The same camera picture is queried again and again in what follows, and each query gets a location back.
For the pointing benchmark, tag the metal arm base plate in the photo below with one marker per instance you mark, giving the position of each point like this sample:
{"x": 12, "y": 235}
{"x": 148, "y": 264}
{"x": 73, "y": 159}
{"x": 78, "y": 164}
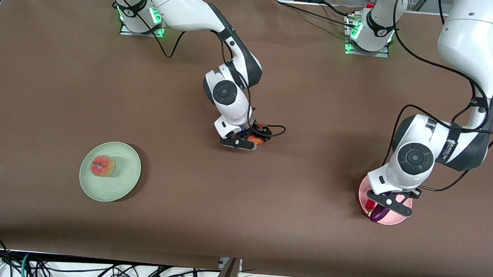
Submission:
{"x": 127, "y": 31}
{"x": 381, "y": 54}

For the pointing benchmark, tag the grey metal beam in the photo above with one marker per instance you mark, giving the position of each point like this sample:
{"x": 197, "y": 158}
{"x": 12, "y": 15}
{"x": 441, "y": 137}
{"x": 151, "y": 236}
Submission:
{"x": 227, "y": 276}

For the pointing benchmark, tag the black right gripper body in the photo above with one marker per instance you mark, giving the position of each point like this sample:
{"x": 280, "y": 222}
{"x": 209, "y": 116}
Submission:
{"x": 260, "y": 132}

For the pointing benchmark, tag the green round plate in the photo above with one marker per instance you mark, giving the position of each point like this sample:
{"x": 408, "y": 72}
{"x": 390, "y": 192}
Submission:
{"x": 126, "y": 172}

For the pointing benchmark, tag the pink round plate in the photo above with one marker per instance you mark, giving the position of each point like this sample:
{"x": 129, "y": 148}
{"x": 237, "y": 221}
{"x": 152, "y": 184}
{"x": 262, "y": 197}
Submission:
{"x": 397, "y": 219}

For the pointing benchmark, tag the purple eggplant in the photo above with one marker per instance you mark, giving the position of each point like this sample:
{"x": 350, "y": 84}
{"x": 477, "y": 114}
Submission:
{"x": 378, "y": 215}

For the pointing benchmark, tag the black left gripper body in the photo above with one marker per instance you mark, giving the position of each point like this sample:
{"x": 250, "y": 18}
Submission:
{"x": 412, "y": 193}

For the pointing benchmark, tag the brown table cover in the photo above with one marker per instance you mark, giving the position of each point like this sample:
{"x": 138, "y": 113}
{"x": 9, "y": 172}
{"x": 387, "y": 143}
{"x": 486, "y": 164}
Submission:
{"x": 61, "y": 80}

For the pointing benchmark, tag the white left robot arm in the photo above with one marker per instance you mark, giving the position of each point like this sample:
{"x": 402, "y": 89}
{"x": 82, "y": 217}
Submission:
{"x": 471, "y": 36}

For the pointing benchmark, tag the red chili pepper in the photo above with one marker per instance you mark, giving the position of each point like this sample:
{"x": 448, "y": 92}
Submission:
{"x": 369, "y": 204}

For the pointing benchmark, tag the red pomegranate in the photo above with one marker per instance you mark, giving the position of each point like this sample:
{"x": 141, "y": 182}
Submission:
{"x": 255, "y": 140}

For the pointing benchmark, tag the yellow pink peach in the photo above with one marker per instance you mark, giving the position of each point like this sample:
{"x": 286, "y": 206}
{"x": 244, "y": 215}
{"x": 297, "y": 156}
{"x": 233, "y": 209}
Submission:
{"x": 102, "y": 166}

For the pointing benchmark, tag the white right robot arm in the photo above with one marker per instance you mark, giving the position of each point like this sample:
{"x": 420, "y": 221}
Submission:
{"x": 182, "y": 6}

